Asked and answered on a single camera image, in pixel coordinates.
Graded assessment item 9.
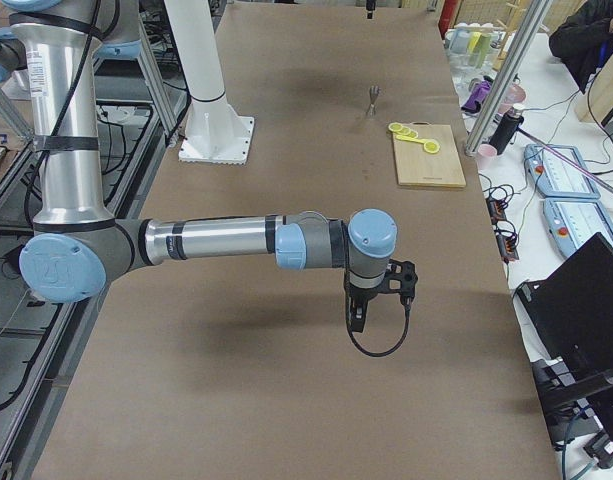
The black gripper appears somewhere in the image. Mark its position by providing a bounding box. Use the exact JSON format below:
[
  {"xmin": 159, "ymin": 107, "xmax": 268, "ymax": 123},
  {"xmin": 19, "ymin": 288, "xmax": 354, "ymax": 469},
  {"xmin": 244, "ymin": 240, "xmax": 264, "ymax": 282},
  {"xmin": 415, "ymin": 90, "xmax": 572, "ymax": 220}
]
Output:
[{"xmin": 344, "ymin": 270, "xmax": 385, "ymax": 333}]

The blue teach pendant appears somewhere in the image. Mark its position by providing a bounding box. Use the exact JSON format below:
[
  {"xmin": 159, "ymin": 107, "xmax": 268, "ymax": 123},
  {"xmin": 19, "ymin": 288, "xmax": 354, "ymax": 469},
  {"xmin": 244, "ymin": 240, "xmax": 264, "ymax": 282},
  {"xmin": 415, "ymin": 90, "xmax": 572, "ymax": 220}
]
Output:
[
  {"xmin": 524, "ymin": 144, "xmax": 600, "ymax": 200},
  {"xmin": 543, "ymin": 198, "xmax": 613, "ymax": 258}
]

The lemon slice on knife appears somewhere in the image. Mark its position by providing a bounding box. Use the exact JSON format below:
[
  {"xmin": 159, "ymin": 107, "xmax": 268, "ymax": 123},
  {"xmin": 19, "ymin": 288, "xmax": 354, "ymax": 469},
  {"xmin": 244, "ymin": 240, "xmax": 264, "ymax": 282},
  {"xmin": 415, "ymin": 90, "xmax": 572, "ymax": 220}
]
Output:
[{"xmin": 423, "ymin": 142, "xmax": 440, "ymax": 154}]

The steel jigger shaker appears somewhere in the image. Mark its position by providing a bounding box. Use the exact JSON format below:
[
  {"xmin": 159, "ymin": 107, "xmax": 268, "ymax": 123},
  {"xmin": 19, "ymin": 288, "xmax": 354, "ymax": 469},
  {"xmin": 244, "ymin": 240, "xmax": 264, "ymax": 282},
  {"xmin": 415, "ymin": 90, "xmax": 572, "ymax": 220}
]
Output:
[{"xmin": 366, "ymin": 85, "xmax": 381, "ymax": 117}]

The seated person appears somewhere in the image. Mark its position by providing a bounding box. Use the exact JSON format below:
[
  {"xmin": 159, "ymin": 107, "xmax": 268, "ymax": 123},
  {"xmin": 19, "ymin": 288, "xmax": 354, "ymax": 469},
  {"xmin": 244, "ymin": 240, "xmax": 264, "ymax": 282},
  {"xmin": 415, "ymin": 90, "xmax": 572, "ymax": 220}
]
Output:
[{"xmin": 549, "ymin": 0, "xmax": 613, "ymax": 93}]

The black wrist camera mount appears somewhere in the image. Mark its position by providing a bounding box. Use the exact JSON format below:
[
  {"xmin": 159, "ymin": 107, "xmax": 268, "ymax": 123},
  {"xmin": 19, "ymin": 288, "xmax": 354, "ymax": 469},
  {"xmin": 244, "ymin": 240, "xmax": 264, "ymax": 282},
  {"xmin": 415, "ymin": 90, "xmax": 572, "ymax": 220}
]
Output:
[{"xmin": 379, "ymin": 259, "xmax": 418, "ymax": 305}]

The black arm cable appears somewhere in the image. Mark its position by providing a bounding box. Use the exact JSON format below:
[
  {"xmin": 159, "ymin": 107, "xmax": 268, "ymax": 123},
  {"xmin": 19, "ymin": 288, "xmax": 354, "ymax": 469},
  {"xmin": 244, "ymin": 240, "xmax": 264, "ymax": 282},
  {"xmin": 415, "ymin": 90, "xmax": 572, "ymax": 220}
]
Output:
[{"xmin": 341, "ymin": 219, "xmax": 412, "ymax": 358}]

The bamboo cutting board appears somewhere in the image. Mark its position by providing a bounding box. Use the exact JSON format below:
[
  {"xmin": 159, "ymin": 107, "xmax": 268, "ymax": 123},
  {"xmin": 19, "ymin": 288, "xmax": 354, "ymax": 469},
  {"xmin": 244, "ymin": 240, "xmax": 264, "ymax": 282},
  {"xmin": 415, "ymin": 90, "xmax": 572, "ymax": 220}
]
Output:
[{"xmin": 389, "ymin": 122, "xmax": 466, "ymax": 189}]

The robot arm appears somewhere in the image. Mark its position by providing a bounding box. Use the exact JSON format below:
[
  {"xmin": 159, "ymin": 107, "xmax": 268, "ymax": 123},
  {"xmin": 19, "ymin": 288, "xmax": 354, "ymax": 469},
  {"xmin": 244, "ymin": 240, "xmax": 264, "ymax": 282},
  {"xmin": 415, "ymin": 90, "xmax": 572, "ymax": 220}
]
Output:
[{"xmin": 0, "ymin": 1, "xmax": 415, "ymax": 332}]

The green plastic cup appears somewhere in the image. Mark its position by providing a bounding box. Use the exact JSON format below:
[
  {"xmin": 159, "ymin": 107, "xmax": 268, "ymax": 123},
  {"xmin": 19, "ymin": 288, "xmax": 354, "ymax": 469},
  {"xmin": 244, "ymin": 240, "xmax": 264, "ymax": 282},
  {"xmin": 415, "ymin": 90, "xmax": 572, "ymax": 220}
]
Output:
[{"xmin": 469, "ymin": 32, "xmax": 492, "ymax": 68}]

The lemon slice end of row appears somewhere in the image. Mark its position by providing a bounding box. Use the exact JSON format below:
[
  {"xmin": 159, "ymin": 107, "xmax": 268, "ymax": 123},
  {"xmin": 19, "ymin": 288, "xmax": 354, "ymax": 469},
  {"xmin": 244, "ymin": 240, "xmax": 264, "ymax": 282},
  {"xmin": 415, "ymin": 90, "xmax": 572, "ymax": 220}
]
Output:
[{"xmin": 388, "ymin": 122, "xmax": 405, "ymax": 134}]

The pink plastic cup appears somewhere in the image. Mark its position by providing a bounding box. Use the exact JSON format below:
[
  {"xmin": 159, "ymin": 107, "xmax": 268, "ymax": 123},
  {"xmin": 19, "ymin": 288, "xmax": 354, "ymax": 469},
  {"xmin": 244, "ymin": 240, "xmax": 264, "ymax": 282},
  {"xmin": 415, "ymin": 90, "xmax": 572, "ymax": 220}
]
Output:
[{"xmin": 476, "ymin": 143, "xmax": 498, "ymax": 159}]

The aluminium frame post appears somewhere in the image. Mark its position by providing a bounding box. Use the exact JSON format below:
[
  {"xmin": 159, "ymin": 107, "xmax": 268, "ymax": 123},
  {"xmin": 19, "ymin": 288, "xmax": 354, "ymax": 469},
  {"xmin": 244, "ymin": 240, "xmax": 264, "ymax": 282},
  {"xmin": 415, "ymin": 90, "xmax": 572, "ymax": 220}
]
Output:
[{"xmin": 464, "ymin": 0, "xmax": 553, "ymax": 157}]

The black thermos bottle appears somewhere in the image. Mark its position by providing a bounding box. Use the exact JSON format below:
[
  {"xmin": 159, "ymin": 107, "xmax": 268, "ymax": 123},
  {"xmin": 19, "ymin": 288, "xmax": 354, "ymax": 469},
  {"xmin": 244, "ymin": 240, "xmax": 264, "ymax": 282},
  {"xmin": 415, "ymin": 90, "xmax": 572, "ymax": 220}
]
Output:
[{"xmin": 488, "ymin": 103, "xmax": 525, "ymax": 155}]

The lower blue teach pendant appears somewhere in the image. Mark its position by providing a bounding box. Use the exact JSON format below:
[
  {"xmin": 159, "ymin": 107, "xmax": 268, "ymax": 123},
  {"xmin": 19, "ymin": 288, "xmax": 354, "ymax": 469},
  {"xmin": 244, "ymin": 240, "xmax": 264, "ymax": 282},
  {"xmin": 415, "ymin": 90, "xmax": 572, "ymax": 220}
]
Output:
[{"xmin": 543, "ymin": 198, "xmax": 613, "ymax": 258}]

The white camera post base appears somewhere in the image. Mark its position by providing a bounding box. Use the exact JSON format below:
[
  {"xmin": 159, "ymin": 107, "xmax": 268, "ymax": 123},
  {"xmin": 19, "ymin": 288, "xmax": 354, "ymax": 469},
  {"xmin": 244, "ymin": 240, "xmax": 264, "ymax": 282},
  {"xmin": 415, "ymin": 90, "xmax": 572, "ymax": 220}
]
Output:
[{"xmin": 165, "ymin": 0, "xmax": 255, "ymax": 165}]

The upper blue teach pendant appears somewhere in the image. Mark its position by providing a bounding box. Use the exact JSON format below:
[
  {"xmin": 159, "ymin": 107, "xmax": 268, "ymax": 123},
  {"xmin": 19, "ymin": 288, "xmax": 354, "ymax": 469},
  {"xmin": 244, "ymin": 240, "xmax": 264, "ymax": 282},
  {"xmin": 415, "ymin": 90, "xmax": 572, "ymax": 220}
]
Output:
[{"xmin": 524, "ymin": 144, "xmax": 600, "ymax": 200}]

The black laptop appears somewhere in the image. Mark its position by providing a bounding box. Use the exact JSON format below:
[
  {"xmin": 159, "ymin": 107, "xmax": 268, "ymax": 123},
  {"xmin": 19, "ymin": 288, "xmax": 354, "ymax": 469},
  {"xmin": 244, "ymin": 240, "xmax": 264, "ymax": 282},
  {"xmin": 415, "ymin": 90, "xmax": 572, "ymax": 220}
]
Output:
[{"xmin": 516, "ymin": 233, "xmax": 613, "ymax": 442}]

